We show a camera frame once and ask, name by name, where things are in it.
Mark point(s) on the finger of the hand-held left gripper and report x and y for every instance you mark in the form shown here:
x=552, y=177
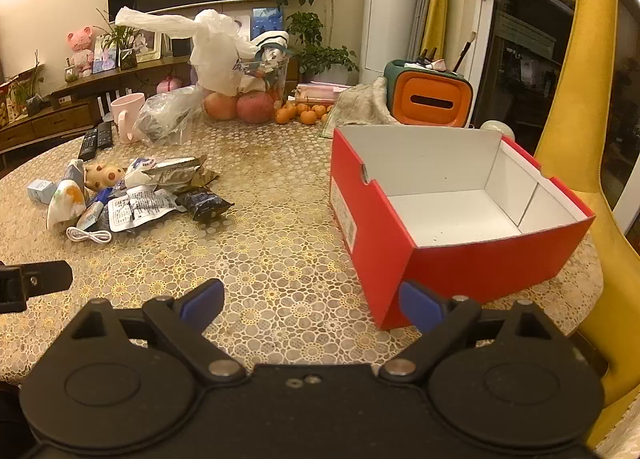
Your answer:
x=45, y=276

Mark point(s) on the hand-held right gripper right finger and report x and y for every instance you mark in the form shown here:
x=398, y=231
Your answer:
x=417, y=306

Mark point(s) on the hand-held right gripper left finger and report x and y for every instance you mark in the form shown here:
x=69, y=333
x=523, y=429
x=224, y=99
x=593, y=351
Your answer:
x=202, y=301

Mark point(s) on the red cardboard shoe box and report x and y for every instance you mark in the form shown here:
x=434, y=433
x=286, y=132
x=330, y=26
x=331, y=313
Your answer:
x=450, y=264

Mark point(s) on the light blue small box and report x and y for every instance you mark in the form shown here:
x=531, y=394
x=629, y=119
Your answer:
x=40, y=190

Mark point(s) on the blue white snack packet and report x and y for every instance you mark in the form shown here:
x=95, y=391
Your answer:
x=97, y=206

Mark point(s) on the dark blue snack packet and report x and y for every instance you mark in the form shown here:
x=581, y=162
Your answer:
x=205, y=205

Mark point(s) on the white printed snack packet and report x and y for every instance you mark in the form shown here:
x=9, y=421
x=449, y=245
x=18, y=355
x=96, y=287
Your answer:
x=140, y=209

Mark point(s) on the beige spotted squishy toy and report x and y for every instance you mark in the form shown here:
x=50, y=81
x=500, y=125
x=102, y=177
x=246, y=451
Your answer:
x=102, y=175

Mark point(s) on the silver foil packet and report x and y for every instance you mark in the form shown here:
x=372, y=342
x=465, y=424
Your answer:
x=180, y=174

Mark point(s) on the floral lace covered desktop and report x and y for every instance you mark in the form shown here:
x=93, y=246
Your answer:
x=280, y=249

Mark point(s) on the white orange dotted packet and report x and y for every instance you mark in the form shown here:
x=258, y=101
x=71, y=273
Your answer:
x=65, y=203

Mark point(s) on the small grey packet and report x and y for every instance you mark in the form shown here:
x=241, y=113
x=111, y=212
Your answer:
x=75, y=173

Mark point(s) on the black remote control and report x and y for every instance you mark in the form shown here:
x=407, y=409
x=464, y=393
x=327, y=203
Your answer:
x=105, y=135
x=89, y=144

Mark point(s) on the wooden television cabinet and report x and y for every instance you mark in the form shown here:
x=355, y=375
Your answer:
x=65, y=116

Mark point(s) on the printed fruit carton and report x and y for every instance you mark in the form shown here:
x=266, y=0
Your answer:
x=5, y=106

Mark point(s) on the pink mug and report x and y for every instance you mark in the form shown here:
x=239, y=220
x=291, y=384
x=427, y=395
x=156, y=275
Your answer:
x=127, y=114

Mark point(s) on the small potted plant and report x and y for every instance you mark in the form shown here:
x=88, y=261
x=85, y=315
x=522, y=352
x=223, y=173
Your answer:
x=30, y=94

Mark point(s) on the clear plastic bag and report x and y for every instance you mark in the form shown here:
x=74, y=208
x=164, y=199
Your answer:
x=165, y=119

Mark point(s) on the white router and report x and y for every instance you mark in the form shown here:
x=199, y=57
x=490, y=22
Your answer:
x=112, y=101

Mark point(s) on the red apple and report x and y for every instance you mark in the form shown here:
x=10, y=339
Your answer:
x=220, y=106
x=255, y=108

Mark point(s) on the orange green tissue box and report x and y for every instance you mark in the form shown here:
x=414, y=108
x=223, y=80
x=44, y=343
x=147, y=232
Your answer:
x=430, y=99

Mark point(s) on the beige cloth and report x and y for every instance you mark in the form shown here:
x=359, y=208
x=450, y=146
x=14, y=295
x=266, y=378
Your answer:
x=360, y=104

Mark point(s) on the pile of tangerines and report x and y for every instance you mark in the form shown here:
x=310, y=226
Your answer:
x=306, y=116

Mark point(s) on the pink round bag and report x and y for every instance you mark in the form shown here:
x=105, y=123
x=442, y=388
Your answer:
x=167, y=85

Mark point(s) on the grassy potted plant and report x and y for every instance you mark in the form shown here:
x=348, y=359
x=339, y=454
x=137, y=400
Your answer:
x=125, y=56

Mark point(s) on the clear plastic snack bin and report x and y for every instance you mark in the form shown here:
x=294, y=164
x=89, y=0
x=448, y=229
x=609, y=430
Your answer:
x=270, y=74

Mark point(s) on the pink plush pig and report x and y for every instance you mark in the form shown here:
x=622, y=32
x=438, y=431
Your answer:
x=80, y=41

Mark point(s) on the flat pink boxes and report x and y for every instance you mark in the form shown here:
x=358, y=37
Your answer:
x=320, y=89

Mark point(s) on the white plastic bag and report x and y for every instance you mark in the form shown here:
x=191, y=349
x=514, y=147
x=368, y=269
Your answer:
x=215, y=54

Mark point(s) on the calligraphy brush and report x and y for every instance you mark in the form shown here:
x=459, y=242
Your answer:
x=462, y=56

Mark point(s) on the yellow chair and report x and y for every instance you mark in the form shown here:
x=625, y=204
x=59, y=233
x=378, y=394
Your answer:
x=590, y=89

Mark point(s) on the portrait photo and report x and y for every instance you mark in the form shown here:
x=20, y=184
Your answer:
x=241, y=26

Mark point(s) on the blue poster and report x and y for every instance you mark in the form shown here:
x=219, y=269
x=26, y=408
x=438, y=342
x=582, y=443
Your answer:
x=267, y=19

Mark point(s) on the glass balcony door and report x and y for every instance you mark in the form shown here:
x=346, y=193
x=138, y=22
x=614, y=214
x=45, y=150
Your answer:
x=530, y=39

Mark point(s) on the white standing air conditioner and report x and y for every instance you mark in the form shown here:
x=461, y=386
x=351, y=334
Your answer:
x=390, y=14

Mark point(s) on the white photo frame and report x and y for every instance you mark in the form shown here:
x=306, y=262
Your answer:
x=147, y=44

